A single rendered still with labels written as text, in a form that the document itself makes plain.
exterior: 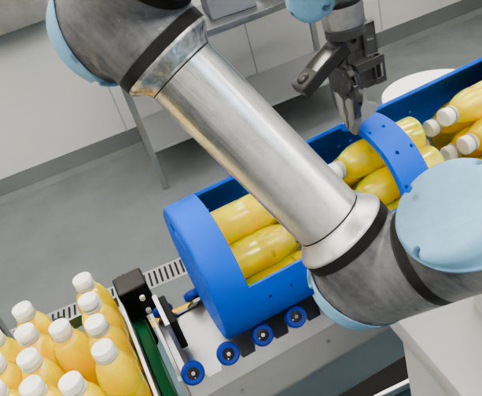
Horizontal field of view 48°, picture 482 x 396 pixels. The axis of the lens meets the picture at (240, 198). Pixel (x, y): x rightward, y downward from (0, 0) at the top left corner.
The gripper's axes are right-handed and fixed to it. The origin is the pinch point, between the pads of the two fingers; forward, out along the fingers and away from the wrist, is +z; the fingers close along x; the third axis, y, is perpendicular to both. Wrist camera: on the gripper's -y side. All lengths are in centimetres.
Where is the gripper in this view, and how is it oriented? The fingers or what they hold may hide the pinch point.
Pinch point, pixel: (351, 130)
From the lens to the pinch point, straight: 109.4
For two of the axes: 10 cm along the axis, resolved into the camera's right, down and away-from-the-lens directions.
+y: 8.8, -4.2, 2.2
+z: 2.6, 8.1, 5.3
